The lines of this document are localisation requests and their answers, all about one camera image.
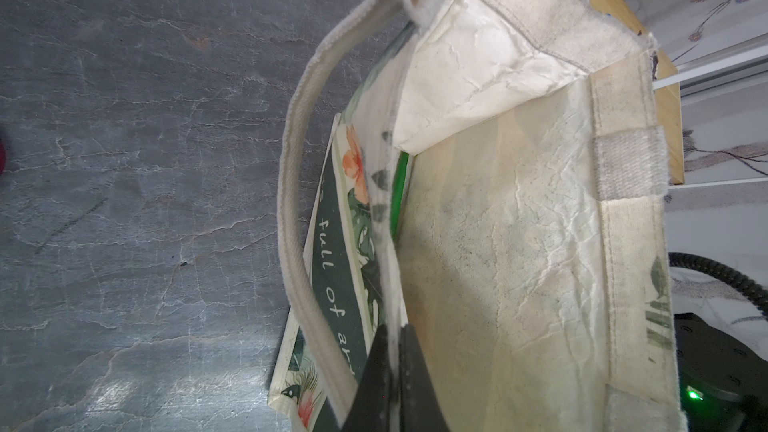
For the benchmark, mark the white wooden two-tier shelf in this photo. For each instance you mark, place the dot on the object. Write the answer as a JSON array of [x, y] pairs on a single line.
[[710, 76]]

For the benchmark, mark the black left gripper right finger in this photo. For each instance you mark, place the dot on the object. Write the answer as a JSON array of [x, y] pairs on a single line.
[[419, 407]]

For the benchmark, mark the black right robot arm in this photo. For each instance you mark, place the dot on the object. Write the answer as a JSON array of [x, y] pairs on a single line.
[[723, 383]]

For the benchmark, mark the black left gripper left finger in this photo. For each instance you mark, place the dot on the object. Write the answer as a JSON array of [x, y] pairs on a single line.
[[370, 411]]

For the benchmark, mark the cream canvas grocery bag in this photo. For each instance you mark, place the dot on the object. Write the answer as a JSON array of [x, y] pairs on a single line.
[[530, 254]]

